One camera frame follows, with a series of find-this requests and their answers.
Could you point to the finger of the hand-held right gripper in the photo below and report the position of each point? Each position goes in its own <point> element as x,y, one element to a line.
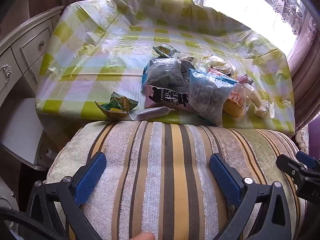
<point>306,158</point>
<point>291,167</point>

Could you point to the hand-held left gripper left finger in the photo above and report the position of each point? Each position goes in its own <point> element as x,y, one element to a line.
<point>90,173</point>

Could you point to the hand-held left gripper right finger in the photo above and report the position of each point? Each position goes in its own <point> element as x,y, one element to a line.
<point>225,177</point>

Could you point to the green pea snack packet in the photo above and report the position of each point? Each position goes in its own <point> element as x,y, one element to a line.
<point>113,112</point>
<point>123,102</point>

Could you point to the white snack packet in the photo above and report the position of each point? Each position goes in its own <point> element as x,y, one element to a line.
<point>262,102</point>

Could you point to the orange striped cake packet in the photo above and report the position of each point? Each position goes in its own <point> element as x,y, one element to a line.
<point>233,103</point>

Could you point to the grey seed packet blue edges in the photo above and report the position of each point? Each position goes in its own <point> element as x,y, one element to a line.
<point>163,71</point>
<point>207,97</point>

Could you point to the small pink packet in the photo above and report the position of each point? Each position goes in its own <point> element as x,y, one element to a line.
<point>246,79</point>

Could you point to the person's left hand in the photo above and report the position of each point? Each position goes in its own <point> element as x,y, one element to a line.
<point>143,237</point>

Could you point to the striped sofa cushion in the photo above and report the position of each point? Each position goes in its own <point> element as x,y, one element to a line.
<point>160,167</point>

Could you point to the silver wrapped snack bar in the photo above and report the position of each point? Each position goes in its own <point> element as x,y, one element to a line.
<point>150,112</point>

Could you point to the pink packet black print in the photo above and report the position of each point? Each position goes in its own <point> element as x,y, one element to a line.
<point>165,97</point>

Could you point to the checked plastic tablecloth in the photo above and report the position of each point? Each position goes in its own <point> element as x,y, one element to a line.
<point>100,62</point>

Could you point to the clear bag of buns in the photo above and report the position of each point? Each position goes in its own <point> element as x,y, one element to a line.
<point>220,65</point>

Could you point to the small black white packet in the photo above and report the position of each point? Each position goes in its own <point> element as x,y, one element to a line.
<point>186,66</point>

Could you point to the white dresser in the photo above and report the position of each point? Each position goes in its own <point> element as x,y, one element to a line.
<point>32,47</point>

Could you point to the small green white packet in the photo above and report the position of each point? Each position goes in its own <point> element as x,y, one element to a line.
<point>166,50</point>

